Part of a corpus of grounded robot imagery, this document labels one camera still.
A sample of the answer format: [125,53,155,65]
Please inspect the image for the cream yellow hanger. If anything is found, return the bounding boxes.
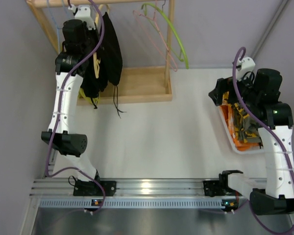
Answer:
[93,4,110,79]

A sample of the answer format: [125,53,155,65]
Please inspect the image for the black trousers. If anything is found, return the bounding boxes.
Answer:
[81,12,123,113]

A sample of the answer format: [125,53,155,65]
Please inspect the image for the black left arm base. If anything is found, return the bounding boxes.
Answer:
[73,180,117,196]

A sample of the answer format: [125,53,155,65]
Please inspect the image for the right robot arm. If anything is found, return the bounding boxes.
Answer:
[208,69,294,215]

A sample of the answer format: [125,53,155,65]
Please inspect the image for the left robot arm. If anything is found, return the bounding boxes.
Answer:
[41,20,100,190]

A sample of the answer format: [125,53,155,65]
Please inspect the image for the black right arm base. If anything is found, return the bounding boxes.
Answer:
[203,180,227,197]

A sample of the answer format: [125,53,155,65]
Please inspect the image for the green plastic hanger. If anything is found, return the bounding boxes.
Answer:
[138,1,189,71]

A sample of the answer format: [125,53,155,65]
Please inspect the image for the orange white garment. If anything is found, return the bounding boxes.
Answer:
[220,104,258,152]

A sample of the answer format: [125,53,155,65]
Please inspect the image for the camouflage yellow garment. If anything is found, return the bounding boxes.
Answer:
[220,103,262,151]

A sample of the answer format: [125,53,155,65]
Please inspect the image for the yellow green garment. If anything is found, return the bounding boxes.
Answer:
[77,88,100,108]

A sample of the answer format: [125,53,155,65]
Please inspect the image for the wooden clothes rack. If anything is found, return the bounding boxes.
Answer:
[25,0,175,104]

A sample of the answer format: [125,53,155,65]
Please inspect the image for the white plastic basket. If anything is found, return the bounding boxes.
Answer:
[218,105,267,155]

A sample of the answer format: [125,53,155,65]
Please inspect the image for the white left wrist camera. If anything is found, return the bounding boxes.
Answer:
[68,4,96,30]

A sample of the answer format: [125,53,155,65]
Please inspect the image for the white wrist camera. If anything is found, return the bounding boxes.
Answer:
[233,57,256,81]
[68,4,96,30]

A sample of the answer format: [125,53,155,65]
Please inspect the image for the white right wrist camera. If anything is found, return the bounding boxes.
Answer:
[233,57,256,81]

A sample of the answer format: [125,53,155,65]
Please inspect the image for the blue wire hanger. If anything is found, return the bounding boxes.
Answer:
[46,0,70,54]

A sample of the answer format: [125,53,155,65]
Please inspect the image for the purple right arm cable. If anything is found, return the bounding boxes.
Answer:
[232,47,294,234]

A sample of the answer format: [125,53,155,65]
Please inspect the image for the pink wire hanger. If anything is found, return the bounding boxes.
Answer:
[133,9,176,71]

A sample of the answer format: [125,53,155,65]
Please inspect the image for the grey wall corner profile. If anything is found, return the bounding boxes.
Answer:
[250,0,291,60]

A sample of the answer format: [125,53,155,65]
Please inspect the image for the slotted grey cable duct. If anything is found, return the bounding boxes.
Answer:
[39,198,237,209]

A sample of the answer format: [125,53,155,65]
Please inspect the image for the aluminium mounting rail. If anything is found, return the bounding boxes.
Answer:
[29,177,269,197]

